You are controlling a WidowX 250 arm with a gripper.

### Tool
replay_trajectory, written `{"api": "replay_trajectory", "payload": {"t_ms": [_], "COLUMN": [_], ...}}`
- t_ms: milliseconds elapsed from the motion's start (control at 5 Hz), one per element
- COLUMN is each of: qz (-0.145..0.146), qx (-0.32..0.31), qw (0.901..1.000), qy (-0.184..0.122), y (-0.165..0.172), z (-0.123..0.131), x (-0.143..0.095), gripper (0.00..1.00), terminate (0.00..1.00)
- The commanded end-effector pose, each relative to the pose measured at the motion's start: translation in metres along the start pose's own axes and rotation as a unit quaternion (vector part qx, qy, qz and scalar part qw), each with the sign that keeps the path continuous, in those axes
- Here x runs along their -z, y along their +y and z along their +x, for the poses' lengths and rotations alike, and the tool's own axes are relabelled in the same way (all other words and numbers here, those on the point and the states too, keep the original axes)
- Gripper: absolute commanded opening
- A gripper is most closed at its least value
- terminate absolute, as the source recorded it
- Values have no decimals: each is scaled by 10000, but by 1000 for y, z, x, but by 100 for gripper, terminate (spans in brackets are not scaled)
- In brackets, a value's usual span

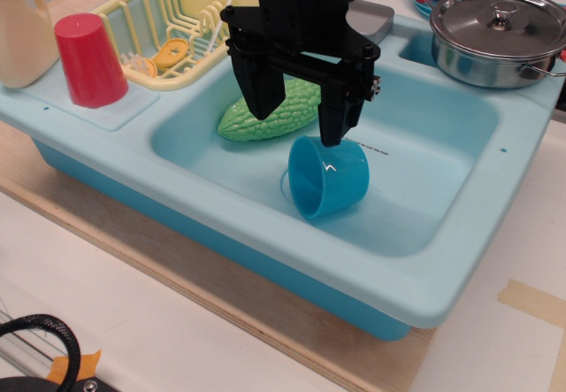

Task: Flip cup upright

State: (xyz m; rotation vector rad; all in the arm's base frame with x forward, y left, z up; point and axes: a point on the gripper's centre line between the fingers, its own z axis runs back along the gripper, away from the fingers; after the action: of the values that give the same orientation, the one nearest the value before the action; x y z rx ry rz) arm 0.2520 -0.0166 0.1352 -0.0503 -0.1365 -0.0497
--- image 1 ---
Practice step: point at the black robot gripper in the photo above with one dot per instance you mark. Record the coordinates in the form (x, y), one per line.
(308, 39)

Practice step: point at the blue plastic cup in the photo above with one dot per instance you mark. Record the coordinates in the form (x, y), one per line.
(324, 180)

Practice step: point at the red plastic cup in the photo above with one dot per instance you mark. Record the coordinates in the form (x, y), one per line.
(93, 74)

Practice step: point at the green toy bitter melon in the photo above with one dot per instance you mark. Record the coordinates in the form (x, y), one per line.
(298, 110)

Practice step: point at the grey toy faucet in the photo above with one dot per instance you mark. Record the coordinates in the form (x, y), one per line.
(371, 20)

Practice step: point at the orange toy lid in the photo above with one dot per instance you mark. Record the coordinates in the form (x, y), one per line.
(172, 52)

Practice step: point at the yellow dish rack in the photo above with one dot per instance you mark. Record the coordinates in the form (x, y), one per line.
(165, 45)

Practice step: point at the light blue toy sink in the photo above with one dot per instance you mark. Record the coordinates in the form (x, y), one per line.
(446, 161)

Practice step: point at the steel pot with lid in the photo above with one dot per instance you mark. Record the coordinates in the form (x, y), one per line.
(497, 43)

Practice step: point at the cream plastic jug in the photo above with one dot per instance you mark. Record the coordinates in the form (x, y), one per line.
(28, 43)

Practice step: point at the beige masking tape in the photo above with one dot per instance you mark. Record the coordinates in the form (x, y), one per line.
(535, 302)

